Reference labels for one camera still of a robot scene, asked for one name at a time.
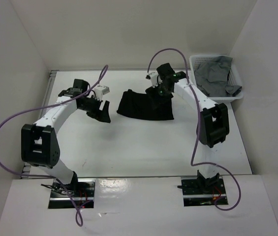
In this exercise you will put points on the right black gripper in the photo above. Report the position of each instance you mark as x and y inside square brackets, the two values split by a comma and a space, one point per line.
[160, 84]

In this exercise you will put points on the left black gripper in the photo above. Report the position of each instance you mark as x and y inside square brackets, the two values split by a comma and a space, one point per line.
[103, 115]

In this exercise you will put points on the black skirt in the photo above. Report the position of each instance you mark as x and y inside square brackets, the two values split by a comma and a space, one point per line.
[139, 106]

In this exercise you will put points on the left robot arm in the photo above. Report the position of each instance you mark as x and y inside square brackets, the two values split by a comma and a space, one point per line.
[39, 145]

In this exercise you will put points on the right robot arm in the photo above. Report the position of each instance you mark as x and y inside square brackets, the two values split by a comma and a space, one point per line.
[212, 120]

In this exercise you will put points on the grey skirt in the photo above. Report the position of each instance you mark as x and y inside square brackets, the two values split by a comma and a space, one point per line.
[212, 78]

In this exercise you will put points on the white plastic basket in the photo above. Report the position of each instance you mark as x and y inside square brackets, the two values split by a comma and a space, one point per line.
[234, 78]

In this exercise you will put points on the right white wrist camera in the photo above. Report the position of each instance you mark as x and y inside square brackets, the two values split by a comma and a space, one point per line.
[154, 78]

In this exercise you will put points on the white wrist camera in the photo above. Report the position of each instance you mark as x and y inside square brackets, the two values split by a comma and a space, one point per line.
[100, 91]
[154, 78]

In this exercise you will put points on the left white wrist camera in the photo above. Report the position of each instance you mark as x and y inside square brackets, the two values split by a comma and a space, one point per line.
[100, 91]

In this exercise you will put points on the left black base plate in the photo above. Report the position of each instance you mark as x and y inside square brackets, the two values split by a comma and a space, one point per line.
[83, 198]

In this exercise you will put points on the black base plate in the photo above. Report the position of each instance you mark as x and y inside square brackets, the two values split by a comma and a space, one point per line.
[194, 196]
[83, 198]

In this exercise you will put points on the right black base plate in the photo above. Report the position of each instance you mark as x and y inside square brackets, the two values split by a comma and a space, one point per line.
[194, 196]

